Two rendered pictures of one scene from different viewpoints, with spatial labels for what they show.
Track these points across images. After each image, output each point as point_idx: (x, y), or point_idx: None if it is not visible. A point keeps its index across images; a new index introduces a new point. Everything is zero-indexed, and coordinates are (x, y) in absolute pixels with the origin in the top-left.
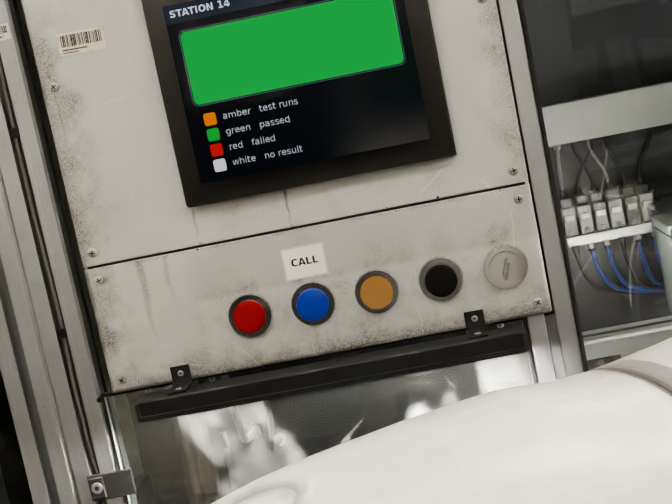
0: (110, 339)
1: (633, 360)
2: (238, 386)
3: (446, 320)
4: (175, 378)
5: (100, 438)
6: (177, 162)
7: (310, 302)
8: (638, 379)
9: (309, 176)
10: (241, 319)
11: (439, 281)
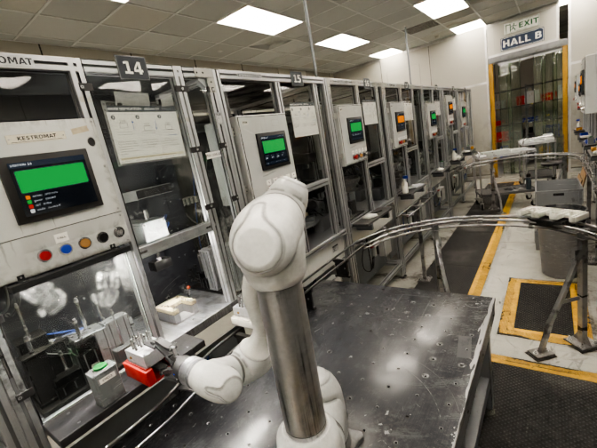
0: None
1: (268, 193)
2: (49, 275)
3: (105, 247)
4: (19, 279)
5: None
6: (14, 212)
7: (66, 248)
8: (274, 193)
9: (62, 212)
10: (43, 256)
11: (103, 237)
